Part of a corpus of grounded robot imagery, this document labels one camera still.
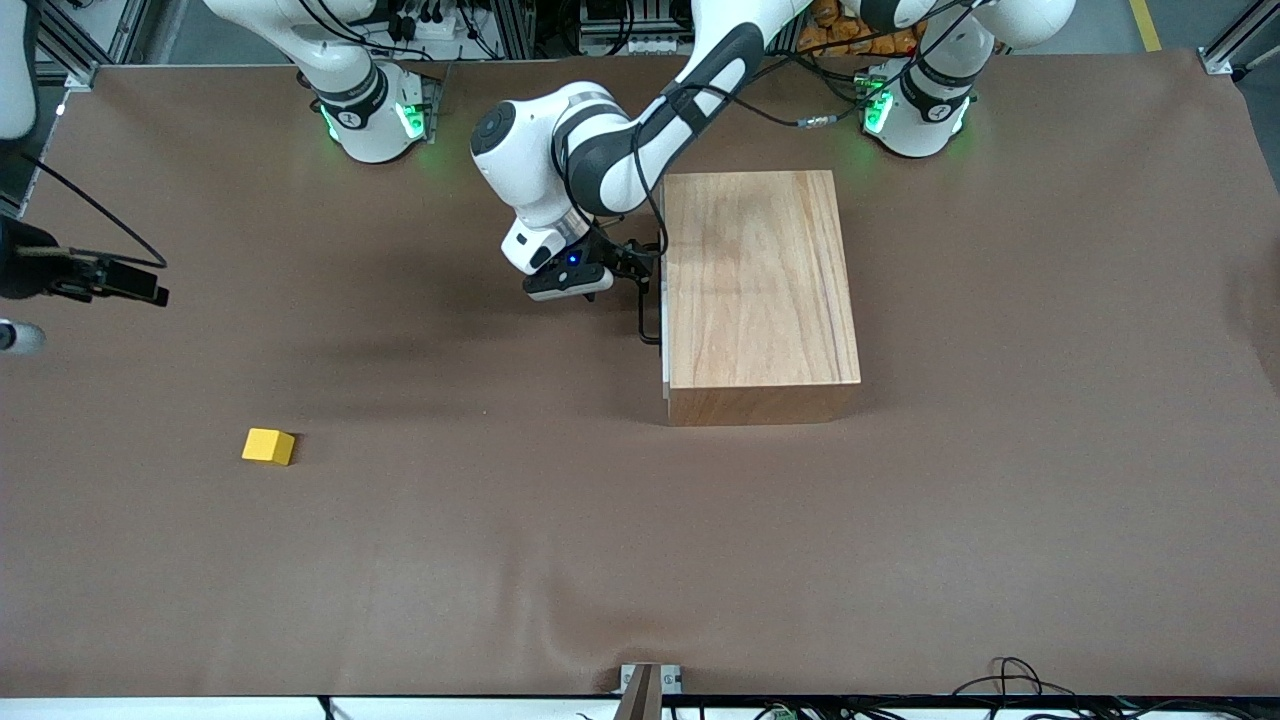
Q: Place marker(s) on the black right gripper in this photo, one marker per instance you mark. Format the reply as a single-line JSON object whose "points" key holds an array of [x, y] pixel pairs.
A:
{"points": [[30, 270]]}

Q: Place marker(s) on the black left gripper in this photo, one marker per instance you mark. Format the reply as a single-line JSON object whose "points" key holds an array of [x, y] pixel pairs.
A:
{"points": [[618, 258]]}

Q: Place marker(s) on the yellow block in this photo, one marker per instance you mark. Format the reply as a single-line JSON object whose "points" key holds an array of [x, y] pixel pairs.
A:
{"points": [[267, 447]]}

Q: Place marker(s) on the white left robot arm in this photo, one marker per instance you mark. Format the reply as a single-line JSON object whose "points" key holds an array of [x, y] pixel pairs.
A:
{"points": [[540, 150]]}

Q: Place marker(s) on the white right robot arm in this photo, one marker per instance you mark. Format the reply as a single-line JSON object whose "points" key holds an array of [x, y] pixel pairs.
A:
{"points": [[365, 130]]}

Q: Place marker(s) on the wooden drawer cabinet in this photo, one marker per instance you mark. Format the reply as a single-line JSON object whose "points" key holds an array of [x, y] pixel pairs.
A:
{"points": [[760, 300]]}

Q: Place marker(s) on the grey equipment rack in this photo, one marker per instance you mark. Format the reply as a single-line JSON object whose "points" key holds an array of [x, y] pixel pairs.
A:
{"points": [[640, 45]]}

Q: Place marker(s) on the pile of orange objects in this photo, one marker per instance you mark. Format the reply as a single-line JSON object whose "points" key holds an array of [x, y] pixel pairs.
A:
{"points": [[825, 42]]}

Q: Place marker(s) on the white power strip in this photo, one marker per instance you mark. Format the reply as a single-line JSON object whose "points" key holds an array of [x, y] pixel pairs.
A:
{"points": [[430, 28]]}

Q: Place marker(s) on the brown table cloth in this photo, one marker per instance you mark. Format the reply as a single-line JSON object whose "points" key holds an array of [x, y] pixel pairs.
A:
{"points": [[400, 560]]}

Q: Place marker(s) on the aluminium frame profile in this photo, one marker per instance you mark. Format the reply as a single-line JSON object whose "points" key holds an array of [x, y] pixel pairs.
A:
{"points": [[80, 60], [1225, 55]]}

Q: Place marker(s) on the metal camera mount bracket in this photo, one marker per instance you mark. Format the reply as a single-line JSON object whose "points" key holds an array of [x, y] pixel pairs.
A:
{"points": [[645, 695]]}

